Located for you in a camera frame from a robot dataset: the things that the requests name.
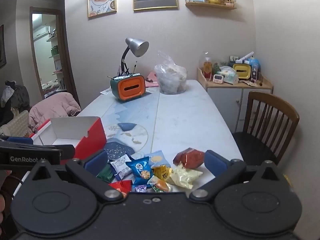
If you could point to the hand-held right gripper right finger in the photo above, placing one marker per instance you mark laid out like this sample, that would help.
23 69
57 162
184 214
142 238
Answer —
215 163

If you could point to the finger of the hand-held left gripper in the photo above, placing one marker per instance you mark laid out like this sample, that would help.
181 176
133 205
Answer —
20 140
66 151

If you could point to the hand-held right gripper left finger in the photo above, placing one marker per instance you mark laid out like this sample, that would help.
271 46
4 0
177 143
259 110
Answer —
96 161

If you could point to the red and white cardboard box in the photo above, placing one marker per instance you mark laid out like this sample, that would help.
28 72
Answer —
92 140

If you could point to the white snack packet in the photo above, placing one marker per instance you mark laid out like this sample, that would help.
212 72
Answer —
121 166

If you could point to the dark red snack packet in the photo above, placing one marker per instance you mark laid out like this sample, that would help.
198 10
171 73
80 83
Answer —
190 158

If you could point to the pale yellow snack packet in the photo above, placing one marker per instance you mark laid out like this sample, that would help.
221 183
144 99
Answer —
183 177

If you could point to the red yellow snack packet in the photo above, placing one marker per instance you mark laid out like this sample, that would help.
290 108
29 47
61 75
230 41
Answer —
122 186

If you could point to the blue cookie packet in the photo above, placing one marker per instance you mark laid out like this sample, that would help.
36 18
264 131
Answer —
140 170

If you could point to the purple candy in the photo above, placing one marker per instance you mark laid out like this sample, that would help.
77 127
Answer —
140 188

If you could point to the golden yellow snack packet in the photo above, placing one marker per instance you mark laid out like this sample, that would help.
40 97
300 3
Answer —
162 172

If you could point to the light blue snack packet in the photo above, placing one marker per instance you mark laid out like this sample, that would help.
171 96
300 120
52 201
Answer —
157 158

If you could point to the orange green snack packet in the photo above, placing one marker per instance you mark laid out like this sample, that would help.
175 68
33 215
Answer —
158 185

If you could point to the person's left hand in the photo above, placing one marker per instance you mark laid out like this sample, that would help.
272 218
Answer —
1 205

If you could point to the white lattice cushion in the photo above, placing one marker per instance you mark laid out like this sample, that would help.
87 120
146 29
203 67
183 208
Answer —
17 125

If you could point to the pink puffer jacket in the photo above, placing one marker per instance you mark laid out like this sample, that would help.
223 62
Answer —
55 107

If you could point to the dark clothes heap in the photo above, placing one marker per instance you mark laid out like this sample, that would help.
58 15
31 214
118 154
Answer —
18 95

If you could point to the wooden chair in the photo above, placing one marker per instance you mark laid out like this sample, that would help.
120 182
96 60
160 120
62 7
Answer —
257 145

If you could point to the white cabinet with wooden top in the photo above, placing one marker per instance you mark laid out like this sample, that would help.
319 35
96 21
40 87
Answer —
225 97

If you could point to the orange green tissue box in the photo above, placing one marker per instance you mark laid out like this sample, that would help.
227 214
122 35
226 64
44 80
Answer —
131 87

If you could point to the pink timer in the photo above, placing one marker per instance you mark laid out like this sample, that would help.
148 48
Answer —
218 78

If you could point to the white green box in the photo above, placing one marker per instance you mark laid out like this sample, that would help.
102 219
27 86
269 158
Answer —
229 76

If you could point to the white room shelf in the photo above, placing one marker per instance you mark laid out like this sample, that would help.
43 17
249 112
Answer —
56 55

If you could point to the purple pen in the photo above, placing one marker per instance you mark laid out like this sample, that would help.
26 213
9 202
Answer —
119 70

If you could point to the green figurine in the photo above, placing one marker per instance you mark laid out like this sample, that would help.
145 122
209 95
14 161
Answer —
216 68

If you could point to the clear plastic bag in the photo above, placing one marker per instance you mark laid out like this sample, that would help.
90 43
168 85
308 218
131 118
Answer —
170 80

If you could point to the yellow tissue box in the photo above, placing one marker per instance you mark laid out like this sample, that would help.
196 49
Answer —
242 72

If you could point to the glass dome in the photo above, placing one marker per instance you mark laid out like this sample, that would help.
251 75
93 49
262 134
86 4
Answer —
206 66

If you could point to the pink booklet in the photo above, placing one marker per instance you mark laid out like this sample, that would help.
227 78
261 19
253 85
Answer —
151 78

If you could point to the wooden pencil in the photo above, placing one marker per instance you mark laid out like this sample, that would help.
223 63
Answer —
135 66

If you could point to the white air conditioner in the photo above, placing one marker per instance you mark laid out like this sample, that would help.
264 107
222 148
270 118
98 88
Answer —
40 33

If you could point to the white paper roll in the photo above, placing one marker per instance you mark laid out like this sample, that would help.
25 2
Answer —
246 56

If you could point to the silver desk lamp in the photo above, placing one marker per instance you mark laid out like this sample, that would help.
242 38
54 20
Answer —
137 46

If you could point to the dark wall picture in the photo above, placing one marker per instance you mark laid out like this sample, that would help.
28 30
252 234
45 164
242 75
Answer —
2 47

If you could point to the brown door frame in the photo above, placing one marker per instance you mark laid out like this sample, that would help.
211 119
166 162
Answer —
65 55

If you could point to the wooden wall shelf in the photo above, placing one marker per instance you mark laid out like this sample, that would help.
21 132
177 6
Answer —
210 5

